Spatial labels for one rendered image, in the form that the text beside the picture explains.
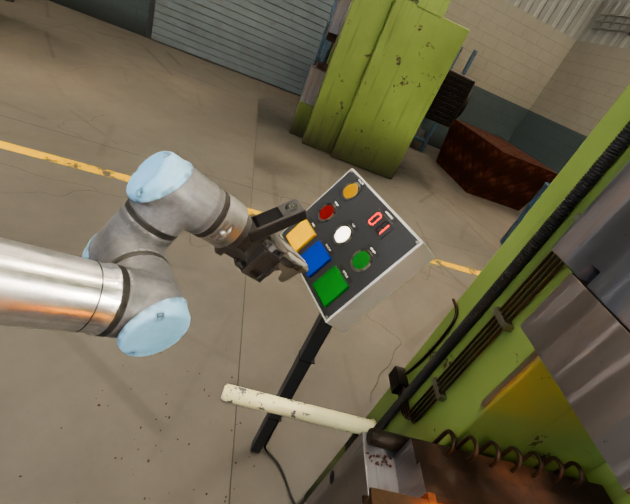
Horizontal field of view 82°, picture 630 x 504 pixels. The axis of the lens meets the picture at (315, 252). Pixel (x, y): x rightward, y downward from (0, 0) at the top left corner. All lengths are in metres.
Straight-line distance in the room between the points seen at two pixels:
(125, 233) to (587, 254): 0.60
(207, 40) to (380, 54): 4.13
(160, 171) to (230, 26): 7.64
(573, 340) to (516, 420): 0.39
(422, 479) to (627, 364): 0.36
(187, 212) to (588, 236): 0.52
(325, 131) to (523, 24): 5.58
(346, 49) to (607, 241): 4.71
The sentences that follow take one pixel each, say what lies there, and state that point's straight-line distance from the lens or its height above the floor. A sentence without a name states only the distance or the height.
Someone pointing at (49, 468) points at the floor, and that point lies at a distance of 1.66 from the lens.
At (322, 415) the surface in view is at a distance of 1.09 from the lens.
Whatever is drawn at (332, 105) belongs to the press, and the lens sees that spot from 5.15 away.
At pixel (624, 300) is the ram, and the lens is 0.48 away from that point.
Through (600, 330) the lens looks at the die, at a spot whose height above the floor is 1.35.
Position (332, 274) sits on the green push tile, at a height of 1.03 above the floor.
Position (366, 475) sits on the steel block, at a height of 0.91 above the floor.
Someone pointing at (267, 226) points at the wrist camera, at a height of 1.17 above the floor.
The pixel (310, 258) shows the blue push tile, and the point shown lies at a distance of 0.92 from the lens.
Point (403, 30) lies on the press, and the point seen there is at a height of 1.70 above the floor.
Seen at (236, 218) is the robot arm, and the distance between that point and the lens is 0.61.
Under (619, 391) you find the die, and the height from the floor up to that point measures 1.32.
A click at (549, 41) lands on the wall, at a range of 10.05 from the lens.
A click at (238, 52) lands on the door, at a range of 8.19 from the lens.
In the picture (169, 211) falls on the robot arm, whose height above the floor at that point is 1.20.
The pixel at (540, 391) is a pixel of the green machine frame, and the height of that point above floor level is 1.11.
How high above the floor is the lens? 1.50
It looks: 31 degrees down
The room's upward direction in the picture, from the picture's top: 25 degrees clockwise
